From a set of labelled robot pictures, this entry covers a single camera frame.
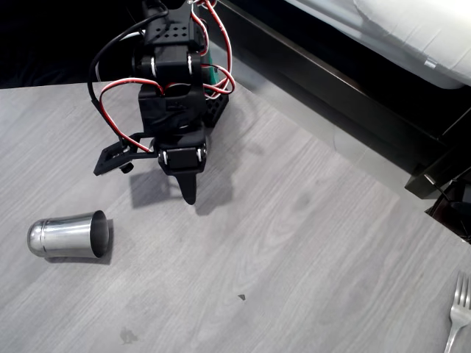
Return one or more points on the green circuit board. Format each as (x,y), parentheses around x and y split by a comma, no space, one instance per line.
(213,73)

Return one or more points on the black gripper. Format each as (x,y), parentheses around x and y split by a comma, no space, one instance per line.
(182,159)

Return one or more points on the white mattress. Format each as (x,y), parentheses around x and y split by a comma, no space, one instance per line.
(404,29)

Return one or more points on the stainless steel cup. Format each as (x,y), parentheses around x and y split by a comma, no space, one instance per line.
(62,233)

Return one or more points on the black bed frame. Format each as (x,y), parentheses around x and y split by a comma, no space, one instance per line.
(331,84)

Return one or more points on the black gripper camera mount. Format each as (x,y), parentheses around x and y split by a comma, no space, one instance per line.
(110,158)

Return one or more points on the silver metal fork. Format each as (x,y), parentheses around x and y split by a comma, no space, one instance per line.
(460,309)

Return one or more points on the black perforated arm base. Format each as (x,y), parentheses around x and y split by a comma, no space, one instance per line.
(217,108)

